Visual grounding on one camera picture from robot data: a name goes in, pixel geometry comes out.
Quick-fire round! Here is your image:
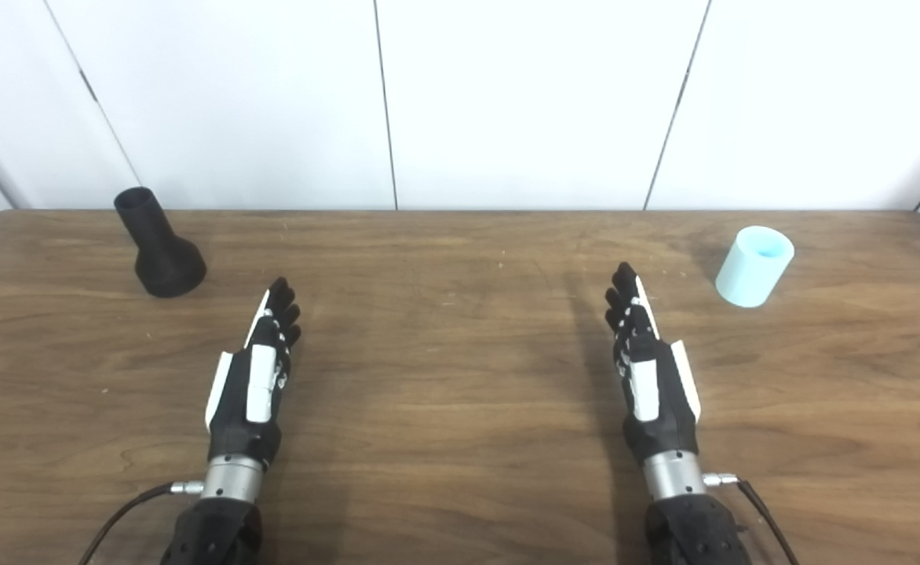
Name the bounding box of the white and black left hand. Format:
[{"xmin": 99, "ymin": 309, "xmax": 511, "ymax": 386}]
[{"xmin": 205, "ymin": 277, "xmax": 302, "ymax": 470}]

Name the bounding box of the white and black right hand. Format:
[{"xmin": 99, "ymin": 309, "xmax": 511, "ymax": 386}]
[{"xmin": 604, "ymin": 262, "xmax": 702, "ymax": 464}]

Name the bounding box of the light-blue short hose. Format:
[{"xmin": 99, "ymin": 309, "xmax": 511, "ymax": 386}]
[{"xmin": 715, "ymin": 226, "xmax": 795, "ymax": 308}]

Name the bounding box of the black funnel-shaped nozzle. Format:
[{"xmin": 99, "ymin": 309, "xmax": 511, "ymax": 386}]
[{"xmin": 113, "ymin": 187, "xmax": 208, "ymax": 299}]

